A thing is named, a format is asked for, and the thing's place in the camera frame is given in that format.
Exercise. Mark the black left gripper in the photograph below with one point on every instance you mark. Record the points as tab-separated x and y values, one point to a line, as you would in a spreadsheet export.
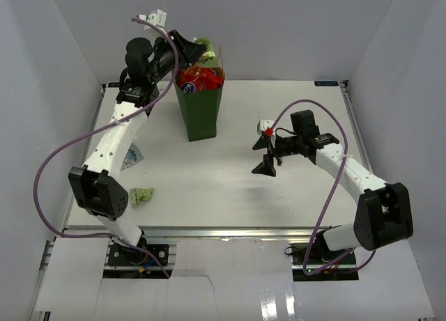
191	51

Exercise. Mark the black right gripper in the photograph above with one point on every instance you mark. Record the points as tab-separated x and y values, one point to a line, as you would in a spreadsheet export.
266	167

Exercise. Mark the green snack packet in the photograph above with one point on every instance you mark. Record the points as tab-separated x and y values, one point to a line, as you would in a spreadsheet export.
209	58
139	195

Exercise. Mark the large red candy bag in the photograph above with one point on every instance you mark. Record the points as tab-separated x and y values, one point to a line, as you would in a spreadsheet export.
195	78

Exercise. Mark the light blue snack packet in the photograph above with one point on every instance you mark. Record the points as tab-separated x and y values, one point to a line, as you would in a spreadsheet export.
132	157

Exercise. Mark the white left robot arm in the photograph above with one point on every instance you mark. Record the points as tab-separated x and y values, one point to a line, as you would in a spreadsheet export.
95	185

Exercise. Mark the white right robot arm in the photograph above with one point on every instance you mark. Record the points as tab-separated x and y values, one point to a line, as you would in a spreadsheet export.
383	215

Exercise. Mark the brown and green paper bag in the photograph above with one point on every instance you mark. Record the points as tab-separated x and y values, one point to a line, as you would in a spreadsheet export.
200	110

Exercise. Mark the blue label left corner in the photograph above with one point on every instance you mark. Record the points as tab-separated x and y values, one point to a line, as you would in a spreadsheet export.
113	84

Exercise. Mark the blue label corner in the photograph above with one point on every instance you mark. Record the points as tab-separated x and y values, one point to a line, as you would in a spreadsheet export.
326	83
113	84

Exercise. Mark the blue label right corner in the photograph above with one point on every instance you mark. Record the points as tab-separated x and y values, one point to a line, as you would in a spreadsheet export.
326	83

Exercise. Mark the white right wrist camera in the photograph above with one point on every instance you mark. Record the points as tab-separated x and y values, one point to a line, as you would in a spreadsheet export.
265	129

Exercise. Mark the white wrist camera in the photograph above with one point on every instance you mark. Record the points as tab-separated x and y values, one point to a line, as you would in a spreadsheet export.
156	18
265	129

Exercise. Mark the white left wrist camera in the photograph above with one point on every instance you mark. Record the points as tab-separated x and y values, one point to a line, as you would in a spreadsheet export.
156	18

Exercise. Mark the aluminium front rail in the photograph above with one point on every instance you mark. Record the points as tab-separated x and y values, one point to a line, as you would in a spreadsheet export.
226	232

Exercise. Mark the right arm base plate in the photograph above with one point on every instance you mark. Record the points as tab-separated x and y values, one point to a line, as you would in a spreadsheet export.
342	270

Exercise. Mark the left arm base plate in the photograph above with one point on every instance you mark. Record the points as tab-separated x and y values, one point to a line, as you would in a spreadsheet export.
125	256

